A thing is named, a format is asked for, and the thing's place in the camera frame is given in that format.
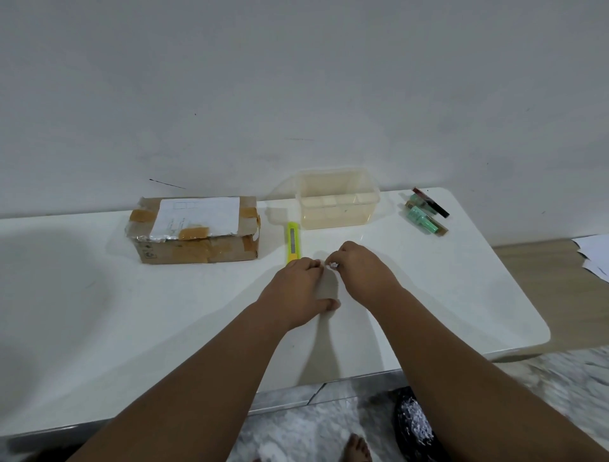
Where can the white paper sheets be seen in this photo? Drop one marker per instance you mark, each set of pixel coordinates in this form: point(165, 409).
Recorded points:
point(594, 252)

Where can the person's left hand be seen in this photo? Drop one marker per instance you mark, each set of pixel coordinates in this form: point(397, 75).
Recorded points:
point(295, 295)

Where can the clear plastic container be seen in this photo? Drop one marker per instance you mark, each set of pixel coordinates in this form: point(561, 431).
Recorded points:
point(338, 204)

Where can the black trash bag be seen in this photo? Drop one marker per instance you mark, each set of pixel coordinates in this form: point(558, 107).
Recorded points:
point(404, 438)

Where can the person's foot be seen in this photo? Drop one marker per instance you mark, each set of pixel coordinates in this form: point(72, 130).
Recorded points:
point(357, 450)

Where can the person's left forearm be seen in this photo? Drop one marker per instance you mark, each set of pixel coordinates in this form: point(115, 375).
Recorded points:
point(190, 395)

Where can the yellow utility knife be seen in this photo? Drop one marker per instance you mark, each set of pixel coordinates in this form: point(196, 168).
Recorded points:
point(293, 242)

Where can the person's right hand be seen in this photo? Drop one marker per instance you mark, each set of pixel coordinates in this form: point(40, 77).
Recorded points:
point(366, 276)

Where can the green cosmetic tube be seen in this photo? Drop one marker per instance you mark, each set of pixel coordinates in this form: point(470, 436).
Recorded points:
point(423, 221)

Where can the person's right forearm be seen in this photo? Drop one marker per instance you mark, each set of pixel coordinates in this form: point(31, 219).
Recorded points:
point(466, 390)

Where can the black red cosmetic stick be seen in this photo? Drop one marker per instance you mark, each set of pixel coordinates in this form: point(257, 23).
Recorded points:
point(430, 202)

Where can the taped brown cardboard box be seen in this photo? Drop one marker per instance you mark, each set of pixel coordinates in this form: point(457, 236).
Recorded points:
point(200, 238)

